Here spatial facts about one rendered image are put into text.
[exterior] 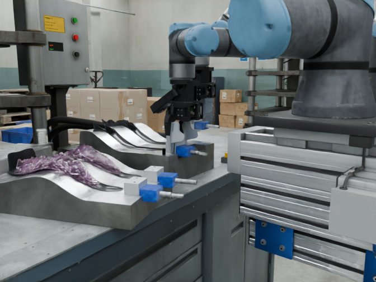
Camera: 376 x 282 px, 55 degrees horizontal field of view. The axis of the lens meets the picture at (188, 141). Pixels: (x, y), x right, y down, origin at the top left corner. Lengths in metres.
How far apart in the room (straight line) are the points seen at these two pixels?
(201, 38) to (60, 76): 1.05
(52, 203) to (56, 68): 1.06
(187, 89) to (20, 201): 0.51
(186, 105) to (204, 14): 7.98
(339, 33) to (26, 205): 0.73
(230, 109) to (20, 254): 7.45
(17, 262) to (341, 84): 0.64
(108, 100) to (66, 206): 4.33
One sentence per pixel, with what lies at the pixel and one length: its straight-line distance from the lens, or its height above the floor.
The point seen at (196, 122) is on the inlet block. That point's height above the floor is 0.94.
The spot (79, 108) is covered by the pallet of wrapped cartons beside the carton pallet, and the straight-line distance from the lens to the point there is 5.55.
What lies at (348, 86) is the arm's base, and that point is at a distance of 0.70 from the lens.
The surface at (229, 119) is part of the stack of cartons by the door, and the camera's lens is 8.03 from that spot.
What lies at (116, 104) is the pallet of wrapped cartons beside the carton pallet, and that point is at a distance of 5.02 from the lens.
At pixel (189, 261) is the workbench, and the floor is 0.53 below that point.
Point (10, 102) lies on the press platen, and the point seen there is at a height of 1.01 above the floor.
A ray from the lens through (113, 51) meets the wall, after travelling 10.04.
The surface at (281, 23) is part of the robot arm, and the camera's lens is 0.60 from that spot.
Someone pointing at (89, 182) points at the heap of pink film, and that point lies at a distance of 0.87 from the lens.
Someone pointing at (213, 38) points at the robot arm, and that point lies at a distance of 0.91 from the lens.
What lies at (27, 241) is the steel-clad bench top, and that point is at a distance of 0.78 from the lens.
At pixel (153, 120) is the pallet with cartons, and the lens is 5.82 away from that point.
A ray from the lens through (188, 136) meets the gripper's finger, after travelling 1.08.
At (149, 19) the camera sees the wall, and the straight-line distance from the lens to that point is 10.00.
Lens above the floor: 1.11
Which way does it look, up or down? 10 degrees down
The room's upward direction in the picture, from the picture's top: straight up
